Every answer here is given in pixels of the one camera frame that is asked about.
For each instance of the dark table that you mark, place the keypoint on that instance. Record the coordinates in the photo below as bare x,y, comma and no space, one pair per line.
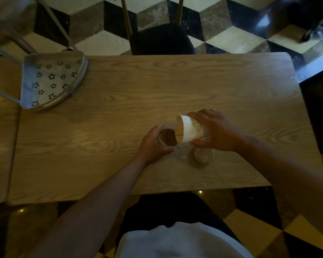
319,110

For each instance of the clear drinking glass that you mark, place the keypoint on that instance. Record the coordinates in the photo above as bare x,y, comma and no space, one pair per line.
164,141

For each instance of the person's white shirt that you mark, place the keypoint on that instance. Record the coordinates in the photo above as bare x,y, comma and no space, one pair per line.
183,241

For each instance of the person's left hand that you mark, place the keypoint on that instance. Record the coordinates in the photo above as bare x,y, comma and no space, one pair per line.
148,147

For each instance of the person's right forearm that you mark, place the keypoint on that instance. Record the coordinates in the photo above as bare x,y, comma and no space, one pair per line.
290,182

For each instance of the person's right hand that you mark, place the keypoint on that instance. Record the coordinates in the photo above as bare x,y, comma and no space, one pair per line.
223,134

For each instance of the brown drink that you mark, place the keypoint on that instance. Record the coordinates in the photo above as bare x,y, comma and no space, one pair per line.
169,137

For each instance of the black seat wooden chair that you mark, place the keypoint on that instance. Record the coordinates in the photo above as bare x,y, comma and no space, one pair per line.
161,40

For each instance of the person's right middle finger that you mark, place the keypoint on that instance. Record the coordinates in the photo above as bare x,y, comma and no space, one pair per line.
208,112

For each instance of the person's dark trousers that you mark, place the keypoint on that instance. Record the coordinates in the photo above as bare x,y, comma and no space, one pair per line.
172,208

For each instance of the person's right thumb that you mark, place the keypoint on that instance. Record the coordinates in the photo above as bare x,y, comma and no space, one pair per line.
200,143

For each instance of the person's left thumb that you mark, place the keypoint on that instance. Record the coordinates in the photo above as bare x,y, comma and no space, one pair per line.
164,152

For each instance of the white paper cup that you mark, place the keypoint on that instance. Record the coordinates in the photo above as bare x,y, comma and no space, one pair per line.
188,128

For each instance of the silver perforated metal chair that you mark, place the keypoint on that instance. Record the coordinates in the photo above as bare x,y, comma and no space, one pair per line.
51,77

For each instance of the clear round lid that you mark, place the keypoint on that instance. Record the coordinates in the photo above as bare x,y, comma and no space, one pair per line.
202,156

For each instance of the person's left forearm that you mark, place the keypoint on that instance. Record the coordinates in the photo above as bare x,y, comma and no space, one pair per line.
97,212

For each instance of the dark chair with metal legs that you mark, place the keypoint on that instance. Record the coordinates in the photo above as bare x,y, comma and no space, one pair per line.
312,16

